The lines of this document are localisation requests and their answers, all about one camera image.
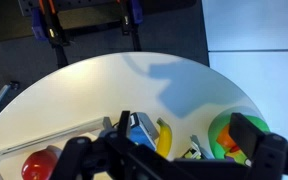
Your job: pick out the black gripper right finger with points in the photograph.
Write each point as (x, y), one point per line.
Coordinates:
(245, 135)

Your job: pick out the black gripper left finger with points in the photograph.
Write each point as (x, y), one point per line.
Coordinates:
(124, 121)

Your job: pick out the red apple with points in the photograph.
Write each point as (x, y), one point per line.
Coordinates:
(39, 165)

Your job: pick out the blue white carton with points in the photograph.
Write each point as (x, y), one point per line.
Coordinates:
(142, 131)

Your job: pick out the red green soft cube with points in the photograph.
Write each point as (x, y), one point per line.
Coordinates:
(237, 156)

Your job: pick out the green plastic bowl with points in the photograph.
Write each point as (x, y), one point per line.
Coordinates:
(217, 128)

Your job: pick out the yellow banana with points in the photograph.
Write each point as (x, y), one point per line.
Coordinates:
(165, 138)

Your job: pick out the small black yellow checkered cube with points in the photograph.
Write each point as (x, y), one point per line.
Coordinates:
(194, 152)

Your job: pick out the light wooden tray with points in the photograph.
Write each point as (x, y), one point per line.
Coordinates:
(50, 135)

